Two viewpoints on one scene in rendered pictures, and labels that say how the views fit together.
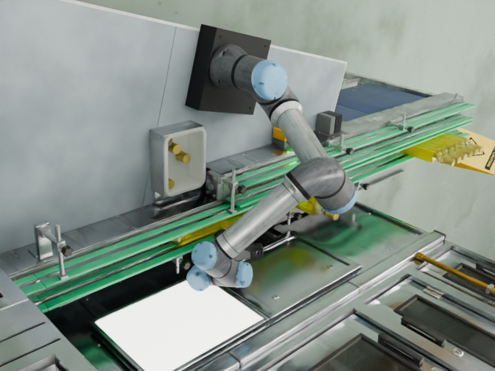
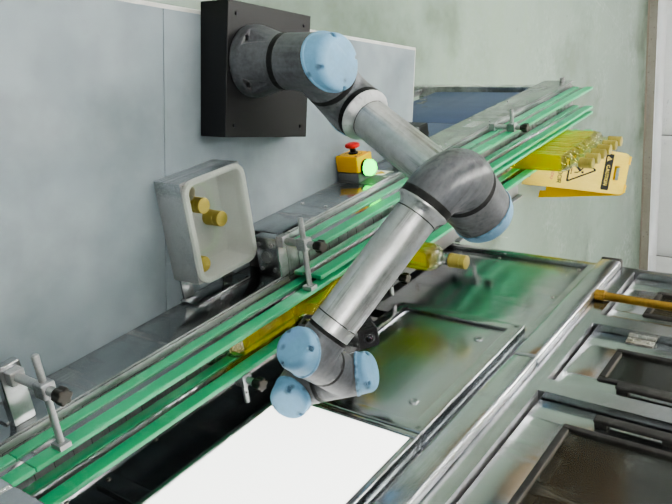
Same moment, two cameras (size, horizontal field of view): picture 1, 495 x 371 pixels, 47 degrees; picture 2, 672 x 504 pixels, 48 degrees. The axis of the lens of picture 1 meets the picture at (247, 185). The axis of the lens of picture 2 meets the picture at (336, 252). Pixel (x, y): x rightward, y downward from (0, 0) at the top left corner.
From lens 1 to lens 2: 0.39 m
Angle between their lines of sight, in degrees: 7
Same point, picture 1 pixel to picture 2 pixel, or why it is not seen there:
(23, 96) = not seen: outside the picture
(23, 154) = not seen: outside the picture
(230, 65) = (261, 52)
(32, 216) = not seen: outside the picture
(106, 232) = (119, 360)
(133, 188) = (147, 283)
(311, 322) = (485, 426)
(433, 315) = (657, 372)
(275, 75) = (337, 50)
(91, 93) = (47, 131)
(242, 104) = (288, 121)
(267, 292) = (398, 398)
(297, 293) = (445, 388)
